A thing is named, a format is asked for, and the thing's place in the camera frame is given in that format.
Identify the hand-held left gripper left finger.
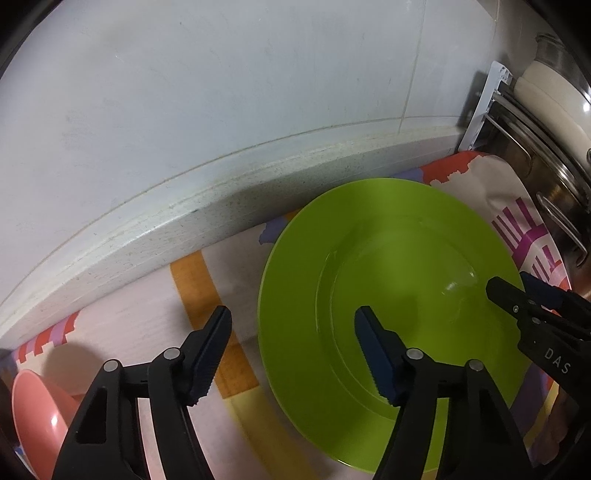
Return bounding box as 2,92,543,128
51,305,232,480

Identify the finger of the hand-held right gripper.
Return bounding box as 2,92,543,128
486,276,546,329
519,271,591,342

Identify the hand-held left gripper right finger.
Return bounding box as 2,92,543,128
355,305,532,480

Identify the green plate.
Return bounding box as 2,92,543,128
257,178,532,474

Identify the colourful patterned table mat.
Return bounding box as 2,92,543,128
0,150,583,480

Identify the metal dish rack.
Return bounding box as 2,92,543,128
484,88,591,269

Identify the pink bowl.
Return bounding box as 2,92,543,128
11,369,86,480

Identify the white pot shelf rack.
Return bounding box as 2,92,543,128
457,61,514,153

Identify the white pot with steel lid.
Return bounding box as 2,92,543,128
512,33,591,153

